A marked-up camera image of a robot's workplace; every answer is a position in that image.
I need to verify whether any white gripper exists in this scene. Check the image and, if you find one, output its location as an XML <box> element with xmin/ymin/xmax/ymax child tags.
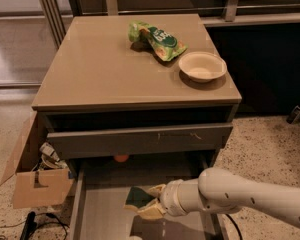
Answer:
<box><xmin>137</xmin><ymin>180</ymin><xmax>186</xmax><ymax>220</ymax></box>

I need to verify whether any green and yellow sponge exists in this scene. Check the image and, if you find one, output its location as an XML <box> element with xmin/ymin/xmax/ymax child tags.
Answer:
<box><xmin>123</xmin><ymin>186</ymin><xmax>155</xmax><ymax>212</ymax></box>

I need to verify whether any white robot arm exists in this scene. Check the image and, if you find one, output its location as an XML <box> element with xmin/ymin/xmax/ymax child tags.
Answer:
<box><xmin>137</xmin><ymin>167</ymin><xmax>300</xmax><ymax>229</ymax></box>

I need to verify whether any grey open middle drawer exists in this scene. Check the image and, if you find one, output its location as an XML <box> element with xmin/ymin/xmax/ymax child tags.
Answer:
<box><xmin>70</xmin><ymin>154</ymin><xmax>229</xmax><ymax>240</ymax></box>

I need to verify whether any grey drawer cabinet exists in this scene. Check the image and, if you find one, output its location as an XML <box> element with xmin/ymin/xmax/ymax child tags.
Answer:
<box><xmin>30</xmin><ymin>13</ymin><xmax>242</xmax><ymax>240</ymax></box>

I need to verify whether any grey top drawer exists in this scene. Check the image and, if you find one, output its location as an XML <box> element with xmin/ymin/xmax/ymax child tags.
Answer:
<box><xmin>47</xmin><ymin>123</ymin><xmax>233</xmax><ymax>160</ymax></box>

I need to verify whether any orange ball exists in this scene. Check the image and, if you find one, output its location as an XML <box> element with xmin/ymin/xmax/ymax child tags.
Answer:
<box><xmin>113</xmin><ymin>155</ymin><xmax>129</xmax><ymax>163</ymax></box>

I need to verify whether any clutter inside cardboard box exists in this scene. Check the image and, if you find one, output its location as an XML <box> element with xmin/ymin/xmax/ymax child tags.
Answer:
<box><xmin>33</xmin><ymin>142</ymin><xmax>67</xmax><ymax>171</ymax></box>

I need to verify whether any cardboard box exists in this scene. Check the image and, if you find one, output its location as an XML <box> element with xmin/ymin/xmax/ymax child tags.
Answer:
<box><xmin>1</xmin><ymin>112</ymin><xmax>74</xmax><ymax>209</ymax></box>

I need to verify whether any black device on floor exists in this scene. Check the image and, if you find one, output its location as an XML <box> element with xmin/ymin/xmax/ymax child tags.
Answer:
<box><xmin>19</xmin><ymin>212</ymin><xmax>36</xmax><ymax>240</ymax></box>

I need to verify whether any white paper bowl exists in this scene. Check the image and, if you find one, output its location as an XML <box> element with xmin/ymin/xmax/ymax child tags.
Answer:
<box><xmin>178</xmin><ymin>52</ymin><xmax>227</xmax><ymax>83</ymax></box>

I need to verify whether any green snack bag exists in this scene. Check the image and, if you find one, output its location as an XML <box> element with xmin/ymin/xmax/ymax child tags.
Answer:
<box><xmin>128</xmin><ymin>21</ymin><xmax>187</xmax><ymax>62</ymax></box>

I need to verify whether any black floor cable right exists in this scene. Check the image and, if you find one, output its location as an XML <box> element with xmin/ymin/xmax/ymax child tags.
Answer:
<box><xmin>224</xmin><ymin>213</ymin><xmax>244</xmax><ymax>240</ymax></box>

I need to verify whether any black floor cable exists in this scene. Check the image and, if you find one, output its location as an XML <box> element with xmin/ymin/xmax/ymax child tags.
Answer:
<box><xmin>0</xmin><ymin>212</ymin><xmax>70</xmax><ymax>240</ymax></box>
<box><xmin>224</xmin><ymin>213</ymin><xmax>244</xmax><ymax>240</ymax></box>

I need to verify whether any black floor cable left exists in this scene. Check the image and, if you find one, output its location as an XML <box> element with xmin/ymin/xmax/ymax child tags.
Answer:
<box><xmin>0</xmin><ymin>212</ymin><xmax>70</xmax><ymax>240</ymax></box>

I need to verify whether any dark floor bracket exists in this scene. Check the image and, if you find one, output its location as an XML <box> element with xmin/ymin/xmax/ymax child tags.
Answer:
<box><xmin>286</xmin><ymin>106</ymin><xmax>300</xmax><ymax>124</ymax></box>

